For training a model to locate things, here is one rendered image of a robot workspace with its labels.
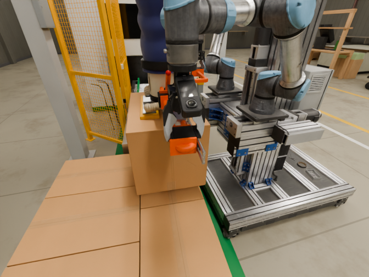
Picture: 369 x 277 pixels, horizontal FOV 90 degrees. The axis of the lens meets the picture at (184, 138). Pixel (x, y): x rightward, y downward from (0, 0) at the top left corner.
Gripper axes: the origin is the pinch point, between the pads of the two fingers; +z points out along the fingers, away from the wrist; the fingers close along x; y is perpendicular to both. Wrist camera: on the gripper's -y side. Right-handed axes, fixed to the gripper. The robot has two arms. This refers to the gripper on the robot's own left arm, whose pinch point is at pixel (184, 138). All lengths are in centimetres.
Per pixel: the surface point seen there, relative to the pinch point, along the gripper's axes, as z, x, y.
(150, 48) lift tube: -19, 6, 52
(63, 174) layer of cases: 66, 78, 72
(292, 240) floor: 121, -92, 23
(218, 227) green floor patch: 121, -37, 44
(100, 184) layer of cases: 66, 49, 57
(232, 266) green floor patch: 121, -37, 13
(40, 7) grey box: -41, 92, 163
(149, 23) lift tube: -29, 6, 52
